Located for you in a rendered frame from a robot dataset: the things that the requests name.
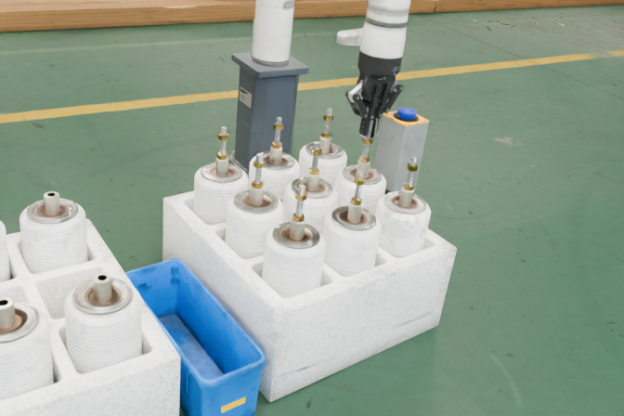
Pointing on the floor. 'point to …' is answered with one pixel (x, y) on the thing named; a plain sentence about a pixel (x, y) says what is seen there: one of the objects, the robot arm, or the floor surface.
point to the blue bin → (201, 342)
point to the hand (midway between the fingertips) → (369, 126)
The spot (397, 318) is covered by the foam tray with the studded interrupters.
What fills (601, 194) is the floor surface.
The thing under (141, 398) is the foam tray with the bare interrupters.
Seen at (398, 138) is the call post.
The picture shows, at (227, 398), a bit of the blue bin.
